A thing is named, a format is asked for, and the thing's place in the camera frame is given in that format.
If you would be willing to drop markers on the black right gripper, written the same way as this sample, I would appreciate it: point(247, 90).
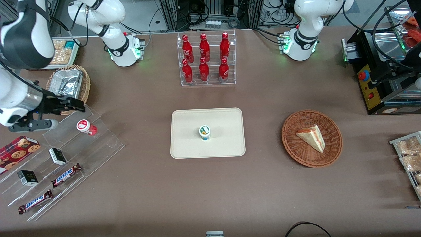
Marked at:
point(52, 105)

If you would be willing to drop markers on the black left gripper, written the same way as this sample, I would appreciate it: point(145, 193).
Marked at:
point(408, 56)

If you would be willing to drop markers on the green-lid yogurt cup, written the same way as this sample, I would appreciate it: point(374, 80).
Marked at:
point(205, 132)

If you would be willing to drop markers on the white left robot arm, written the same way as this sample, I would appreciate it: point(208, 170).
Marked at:
point(304, 36)

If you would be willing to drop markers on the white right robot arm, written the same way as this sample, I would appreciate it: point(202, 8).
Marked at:
point(26, 36)

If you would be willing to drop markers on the red gum bottle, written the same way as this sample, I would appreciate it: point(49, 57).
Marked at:
point(86, 126)

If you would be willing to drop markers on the beige plastic tray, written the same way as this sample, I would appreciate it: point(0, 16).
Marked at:
point(227, 144)

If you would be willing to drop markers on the red emergency stop button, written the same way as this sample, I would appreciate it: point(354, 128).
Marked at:
point(363, 75)

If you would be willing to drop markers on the silver foil pouch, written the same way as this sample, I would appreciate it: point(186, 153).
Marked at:
point(67, 82)

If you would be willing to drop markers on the light wicker basket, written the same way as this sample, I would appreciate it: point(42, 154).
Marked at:
point(86, 85)

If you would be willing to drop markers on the black glass food warmer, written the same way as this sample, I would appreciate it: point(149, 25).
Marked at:
point(365, 46)

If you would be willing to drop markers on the clear acrylic stepped stand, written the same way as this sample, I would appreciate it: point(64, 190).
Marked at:
point(98, 144)

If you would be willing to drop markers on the white snack bin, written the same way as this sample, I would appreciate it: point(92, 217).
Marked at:
point(75, 54)

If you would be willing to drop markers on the clear rice cracker bag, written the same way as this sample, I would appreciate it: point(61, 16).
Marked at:
point(62, 54)

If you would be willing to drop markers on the small black box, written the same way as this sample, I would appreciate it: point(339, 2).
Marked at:
point(27, 177)
point(57, 156)

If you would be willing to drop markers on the teal snack packet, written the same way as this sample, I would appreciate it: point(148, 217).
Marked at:
point(69, 44)

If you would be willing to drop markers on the Snickers chocolate bar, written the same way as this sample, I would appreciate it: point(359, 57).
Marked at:
point(65, 175)
point(34, 202)

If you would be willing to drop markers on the red cookie box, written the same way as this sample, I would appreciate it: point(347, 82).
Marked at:
point(16, 152)

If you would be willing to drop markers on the wrapped triangle sandwich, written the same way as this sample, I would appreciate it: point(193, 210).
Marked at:
point(312, 136)

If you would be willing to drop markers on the brown wicker basket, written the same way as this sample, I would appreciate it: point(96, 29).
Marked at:
point(296, 148)

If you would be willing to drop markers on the red cola bottle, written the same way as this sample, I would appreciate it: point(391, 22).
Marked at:
point(204, 47)
point(203, 70)
point(224, 46)
point(187, 72)
point(187, 47)
point(223, 70)

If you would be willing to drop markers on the dark blue flat strip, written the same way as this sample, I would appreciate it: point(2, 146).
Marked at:
point(412, 207)

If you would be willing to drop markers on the clear acrylic bottle rack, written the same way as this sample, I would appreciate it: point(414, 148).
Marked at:
point(212, 81)

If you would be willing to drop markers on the white power strip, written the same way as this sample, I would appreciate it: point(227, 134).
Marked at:
point(212, 23)

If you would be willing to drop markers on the small grey device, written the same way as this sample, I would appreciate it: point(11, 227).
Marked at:
point(214, 234)

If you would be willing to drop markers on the grey black wrist camera mount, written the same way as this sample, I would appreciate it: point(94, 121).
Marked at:
point(36, 125)

